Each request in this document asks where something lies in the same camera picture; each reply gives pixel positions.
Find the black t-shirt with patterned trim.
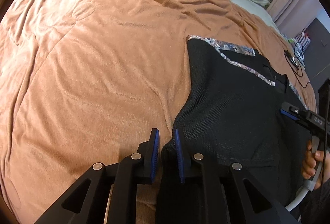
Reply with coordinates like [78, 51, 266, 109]
[156, 37, 310, 223]

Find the person's right hand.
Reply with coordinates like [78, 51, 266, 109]
[301, 140, 330, 183]

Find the small black device on bed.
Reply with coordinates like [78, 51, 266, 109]
[289, 56, 299, 68]

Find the right pink curtain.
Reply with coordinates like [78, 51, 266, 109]
[267, 0, 323, 37]

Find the peach brown blanket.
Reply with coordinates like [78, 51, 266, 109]
[1, 0, 316, 223]

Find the black cable on bed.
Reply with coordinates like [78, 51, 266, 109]
[283, 42, 312, 90]

